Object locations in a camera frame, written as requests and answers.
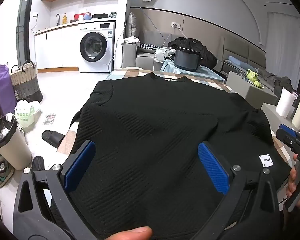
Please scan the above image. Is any woven basket bag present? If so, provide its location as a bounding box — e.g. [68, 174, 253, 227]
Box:
[10, 60, 43, 102]

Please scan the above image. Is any grey sofa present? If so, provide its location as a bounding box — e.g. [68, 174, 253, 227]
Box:
[122, 9, 171, 71]

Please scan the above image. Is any grey white clothes heap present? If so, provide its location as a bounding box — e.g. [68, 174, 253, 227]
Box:
[154, 47, 175, 63]

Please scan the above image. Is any light blue checked cloth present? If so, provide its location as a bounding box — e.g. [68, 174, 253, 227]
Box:
[160, 60, 225, 83]

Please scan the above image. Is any person's right hand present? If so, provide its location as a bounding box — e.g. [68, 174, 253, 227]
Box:
[284, 154, 300, 212]

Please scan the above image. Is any black slipper near bed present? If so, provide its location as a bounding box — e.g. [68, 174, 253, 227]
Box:
[42, 130, 65, 148]

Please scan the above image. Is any white kitchen cabinet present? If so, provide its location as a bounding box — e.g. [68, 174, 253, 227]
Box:
[34, 25, 79, 72]

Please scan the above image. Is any houndstooth pillow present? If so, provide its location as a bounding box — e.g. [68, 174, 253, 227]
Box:
[138, 43, 160, 54]

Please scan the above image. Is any purple bag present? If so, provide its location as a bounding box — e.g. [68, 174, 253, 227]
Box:
[0, 64, 17, 115]

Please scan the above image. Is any black slipper far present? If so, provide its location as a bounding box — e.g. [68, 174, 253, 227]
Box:
[31, 155, 45, 171]

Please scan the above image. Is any black storage bin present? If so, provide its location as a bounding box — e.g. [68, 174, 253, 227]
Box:
[174, 47, 202, 72]

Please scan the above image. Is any black knit sweater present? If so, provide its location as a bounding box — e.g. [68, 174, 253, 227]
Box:
[70, 73, 290, 239]

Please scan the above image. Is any white green plastic bag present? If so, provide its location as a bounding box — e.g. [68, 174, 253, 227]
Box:
[14, 100, 40, 128]

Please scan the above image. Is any person's left hand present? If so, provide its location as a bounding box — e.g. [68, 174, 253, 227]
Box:
[106, 226, 153, 240]

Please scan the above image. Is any white paper roll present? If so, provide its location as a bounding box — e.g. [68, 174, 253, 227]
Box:
[275, 88, 298, 118]

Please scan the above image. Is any grey side table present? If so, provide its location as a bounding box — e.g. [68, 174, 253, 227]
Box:
[226, 72, 277, 108]

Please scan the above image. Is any beige trash can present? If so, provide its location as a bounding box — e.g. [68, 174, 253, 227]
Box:
[0, 115, 32, 171]

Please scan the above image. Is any black clothes pile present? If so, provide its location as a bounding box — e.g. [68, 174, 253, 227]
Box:
[168, 37, 217, 69]

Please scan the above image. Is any green teapot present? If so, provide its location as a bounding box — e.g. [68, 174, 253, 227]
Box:
[247, 69, 264, 89]

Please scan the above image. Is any white front-load washing machine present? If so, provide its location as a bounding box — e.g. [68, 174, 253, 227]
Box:
[78, 20, 116, 73]

